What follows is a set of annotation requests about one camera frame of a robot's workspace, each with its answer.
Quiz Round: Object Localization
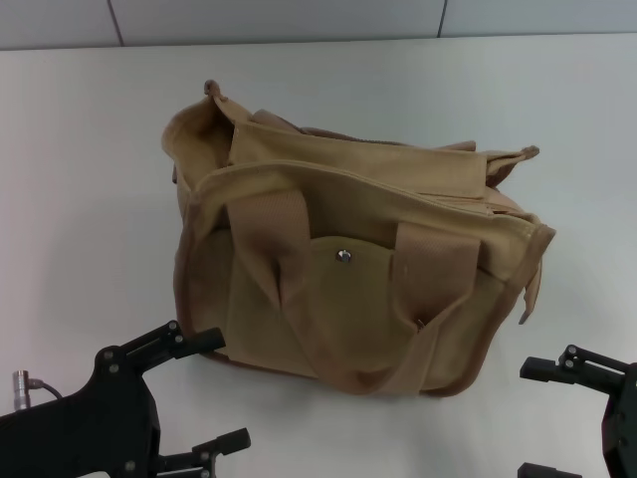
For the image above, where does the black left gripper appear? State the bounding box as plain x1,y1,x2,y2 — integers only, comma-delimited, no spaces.
0,321,253,478

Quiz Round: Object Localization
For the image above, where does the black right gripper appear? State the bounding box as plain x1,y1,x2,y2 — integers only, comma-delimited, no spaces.
517,345,637,478

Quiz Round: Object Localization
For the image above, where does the left gripper silver connector cable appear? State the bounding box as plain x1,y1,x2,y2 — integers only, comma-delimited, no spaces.
12,368,64,412

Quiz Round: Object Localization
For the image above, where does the khaki canvas food bag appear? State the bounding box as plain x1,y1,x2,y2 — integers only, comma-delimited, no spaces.
161,78,557,399

